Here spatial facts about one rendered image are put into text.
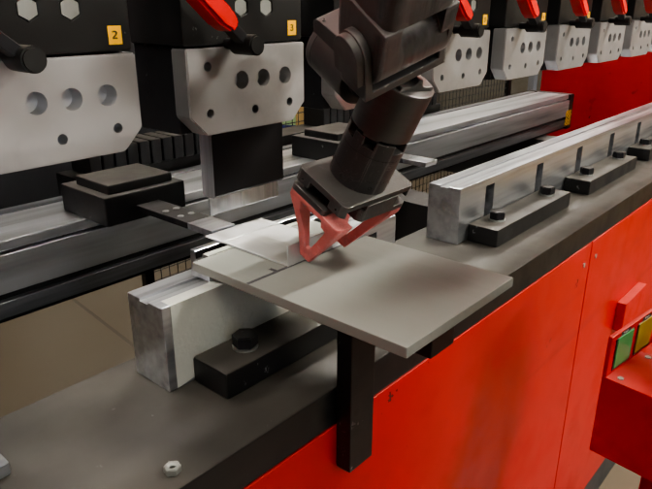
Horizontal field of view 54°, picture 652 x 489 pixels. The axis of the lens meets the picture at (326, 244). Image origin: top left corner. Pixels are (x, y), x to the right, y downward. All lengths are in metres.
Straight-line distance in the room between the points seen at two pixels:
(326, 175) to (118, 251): 0.41
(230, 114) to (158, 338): 0.23
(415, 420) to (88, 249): 0.48
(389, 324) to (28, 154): 0.31
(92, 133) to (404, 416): 0.50
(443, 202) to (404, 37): 0.60
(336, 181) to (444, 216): 0.50
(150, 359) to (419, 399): 0.34
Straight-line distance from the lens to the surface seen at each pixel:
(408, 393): 0.82
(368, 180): 0.58
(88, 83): 0.54
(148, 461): 0.61
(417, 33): 0.50
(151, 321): 0.67
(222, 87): 0.62
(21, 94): 0.52
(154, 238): 0.95
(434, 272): 0.64
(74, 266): 0.89
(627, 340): 0.96
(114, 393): 0.71
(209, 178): 0.68
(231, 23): 0.58
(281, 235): 0.73
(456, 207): 1.06
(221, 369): 0.66
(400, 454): 0.86
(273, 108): 0.67
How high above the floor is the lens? 1.25
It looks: 21 degrees down
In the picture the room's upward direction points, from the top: straight up
